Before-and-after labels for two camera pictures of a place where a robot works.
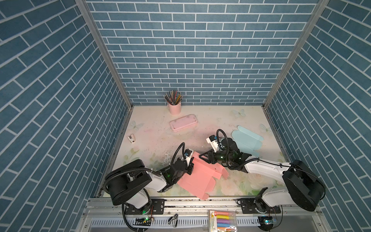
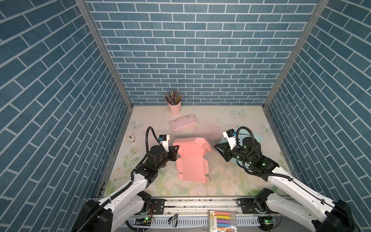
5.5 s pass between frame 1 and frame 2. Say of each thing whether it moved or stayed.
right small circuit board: stayed
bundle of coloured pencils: stayed
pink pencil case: stayed
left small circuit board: stayed
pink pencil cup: stayed
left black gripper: moved
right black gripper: moved
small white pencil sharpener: stayed
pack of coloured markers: stayed
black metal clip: stayed
